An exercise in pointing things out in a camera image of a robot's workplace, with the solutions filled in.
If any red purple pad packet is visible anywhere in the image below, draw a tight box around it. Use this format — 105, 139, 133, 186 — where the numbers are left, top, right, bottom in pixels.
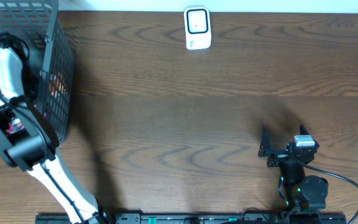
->
6, 118, 24, 135

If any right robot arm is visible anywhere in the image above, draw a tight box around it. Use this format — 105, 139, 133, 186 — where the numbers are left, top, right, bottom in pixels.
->
258, 125, 328, 223

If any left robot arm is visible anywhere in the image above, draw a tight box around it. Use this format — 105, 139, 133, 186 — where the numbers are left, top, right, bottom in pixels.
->
0, 32, 116, 223

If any white barcode scanner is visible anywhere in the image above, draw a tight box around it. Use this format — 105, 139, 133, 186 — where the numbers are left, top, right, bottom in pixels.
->
183, 6, 212, 50

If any grey plastic mesh basket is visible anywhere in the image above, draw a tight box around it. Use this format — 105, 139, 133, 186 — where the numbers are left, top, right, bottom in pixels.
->
0, 0, 75, 142

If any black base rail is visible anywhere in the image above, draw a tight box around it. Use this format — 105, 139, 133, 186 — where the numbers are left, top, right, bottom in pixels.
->
35, 212, 348, 224

